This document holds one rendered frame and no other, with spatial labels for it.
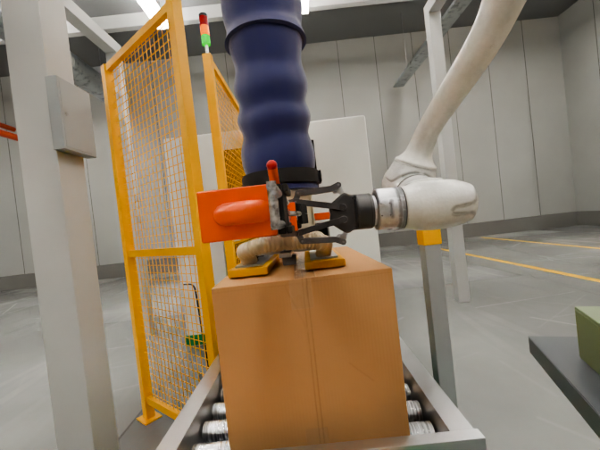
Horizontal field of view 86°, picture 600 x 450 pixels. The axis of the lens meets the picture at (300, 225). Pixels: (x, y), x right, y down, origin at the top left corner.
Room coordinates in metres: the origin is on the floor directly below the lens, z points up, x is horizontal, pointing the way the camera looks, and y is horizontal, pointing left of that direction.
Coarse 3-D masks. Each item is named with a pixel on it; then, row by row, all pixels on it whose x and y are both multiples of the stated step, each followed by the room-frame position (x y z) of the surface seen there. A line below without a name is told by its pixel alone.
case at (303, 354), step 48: (240, 288) 0.70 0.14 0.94; (288, 288) 0.70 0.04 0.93; (336, 288) 0.70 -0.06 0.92; (384, 288) 0.70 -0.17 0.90; (240, 336) 0.70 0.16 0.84; (288, 336) 0.70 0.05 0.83; (336, 336) 0.70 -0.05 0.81; (384, 336) 0.70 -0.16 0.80; (240, 384) 0.70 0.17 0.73; (288, 384) 0.70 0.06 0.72; (336, 384) 0.70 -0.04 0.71; (384, 384) 0.70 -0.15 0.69; (240, 432) 0.70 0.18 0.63; (288, 432) 0.70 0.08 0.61; (336, 432) 0.70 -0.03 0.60; (384, 432) 0.70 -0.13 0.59
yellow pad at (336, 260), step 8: (304, 256) 0.94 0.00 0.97; (312, 256) 0.84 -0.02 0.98; (328, 256) 0.80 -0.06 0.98; (336, 256) 0.80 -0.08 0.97; (304, 264) 0.78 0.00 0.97; (312, 264) 0.78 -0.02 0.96; (320, 264) 0.78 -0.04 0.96; (328, 264) 0.77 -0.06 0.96; (336, 264) 0.77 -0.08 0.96; (344, 264) 0.77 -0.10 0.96
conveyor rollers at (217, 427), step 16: (416, 400) 0.87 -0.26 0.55; (224, 416) 0.94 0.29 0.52; (416, 416) 0.84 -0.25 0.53; (208, 432) 0.85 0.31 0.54; (224, 432) 0.85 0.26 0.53; (416, 432) 0.75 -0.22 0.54; (432, 432) 0.75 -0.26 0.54; (192, 448) 0.78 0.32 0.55; (208, 448) 0.77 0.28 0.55; (224, 448) 0.77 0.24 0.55
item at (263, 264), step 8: (256, 256) 0.87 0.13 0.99; (264, 256) 0.99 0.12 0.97; (272, 256) 1.02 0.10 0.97; (240, 264) 0.84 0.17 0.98; (256, 264) 0.80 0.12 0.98; (264, 264) 0.82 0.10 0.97; (272, 264) 0.89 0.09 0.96; (232, 272) 0.78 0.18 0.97; (240, 272) 0.78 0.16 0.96; (248, 272) 0.78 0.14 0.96; (256, 272) 0.78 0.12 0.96; (264, 272) 0.78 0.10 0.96
